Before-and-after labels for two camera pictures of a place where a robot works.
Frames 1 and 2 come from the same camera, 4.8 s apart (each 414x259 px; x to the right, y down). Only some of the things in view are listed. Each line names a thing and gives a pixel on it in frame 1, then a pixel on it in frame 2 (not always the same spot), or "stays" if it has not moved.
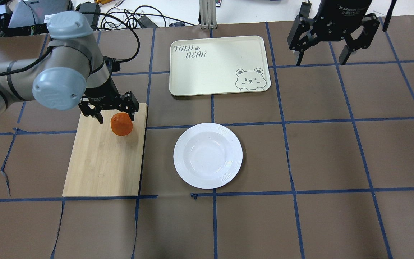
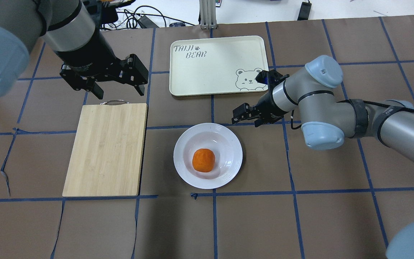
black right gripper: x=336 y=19 → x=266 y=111
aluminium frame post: x=207 y=8 stays
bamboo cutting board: x=102 y=163 stays
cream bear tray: x=202 y=65 stays
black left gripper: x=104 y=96 → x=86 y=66
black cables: x=108 y=15 → x=132 y=23
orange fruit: x=121 y=124 → x=203 y=160
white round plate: x=208 y=155 stays
